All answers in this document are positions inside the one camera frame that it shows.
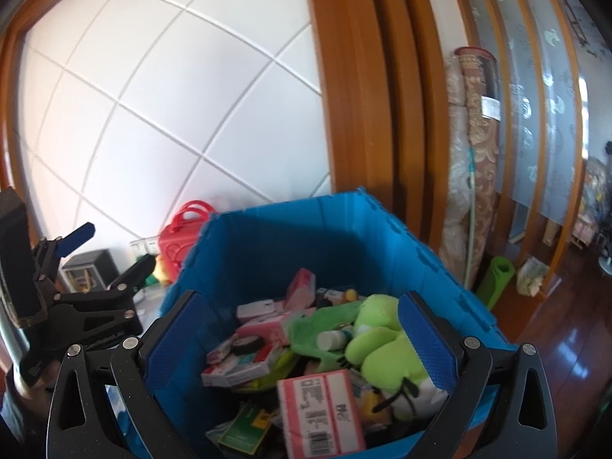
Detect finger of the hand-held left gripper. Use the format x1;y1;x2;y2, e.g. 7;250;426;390
33;223;96;269
110;256;156;297

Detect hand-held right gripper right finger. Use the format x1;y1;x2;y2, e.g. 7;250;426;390
398;291;558;459

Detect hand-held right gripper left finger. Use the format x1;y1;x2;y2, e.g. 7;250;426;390
45;290;211;459

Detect small white red box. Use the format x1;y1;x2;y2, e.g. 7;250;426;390
207;339;235;364

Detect green frog plush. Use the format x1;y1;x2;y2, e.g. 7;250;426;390
345;294;450;422

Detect red white medicine box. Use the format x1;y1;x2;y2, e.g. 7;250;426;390
201;358;271;388

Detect black tape roll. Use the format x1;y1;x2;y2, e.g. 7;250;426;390
232;335;269;357

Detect white bottle teal cap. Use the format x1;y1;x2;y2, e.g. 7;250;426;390
317;327;355;351

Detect small pink tissue pack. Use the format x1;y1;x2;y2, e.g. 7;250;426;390
236;313;307;345

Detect green yellow box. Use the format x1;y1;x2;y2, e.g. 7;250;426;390
217;404;273;455

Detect green towel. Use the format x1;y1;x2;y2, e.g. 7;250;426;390
287;301;369;359

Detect large pink tissue pack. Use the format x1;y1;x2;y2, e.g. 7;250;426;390
276;369;368;459

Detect pink box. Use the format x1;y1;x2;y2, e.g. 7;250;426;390
285;269;317;311

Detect blue plastic storage crate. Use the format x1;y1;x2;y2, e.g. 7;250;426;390
110;189;519;459

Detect person's left forearm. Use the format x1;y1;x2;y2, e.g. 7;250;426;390
0;358;63;450

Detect black gift box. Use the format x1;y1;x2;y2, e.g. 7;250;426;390
62;249;120;295

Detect red toy suitcase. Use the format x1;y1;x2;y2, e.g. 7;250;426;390
158;200;218;288

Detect green yoga mat roll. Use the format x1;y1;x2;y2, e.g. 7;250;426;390
475;257;516;311

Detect white plastic bag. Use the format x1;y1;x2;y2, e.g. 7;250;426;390
516;256;548;297

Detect pale carpet roll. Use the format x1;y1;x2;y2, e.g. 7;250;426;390
442;62;472;288

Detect patterned carpet roll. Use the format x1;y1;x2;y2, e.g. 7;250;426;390
454;47;500;288

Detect dark hanging clothes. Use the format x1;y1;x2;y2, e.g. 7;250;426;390
581;141;612;259

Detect wooden frosted glass partition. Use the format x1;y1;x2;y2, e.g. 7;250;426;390
449;0;589;292

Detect wooden wall frame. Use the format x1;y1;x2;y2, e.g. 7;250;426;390
0;0;450;297

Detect wall rack with vines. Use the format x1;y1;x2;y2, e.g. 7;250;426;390
562;0;603;58

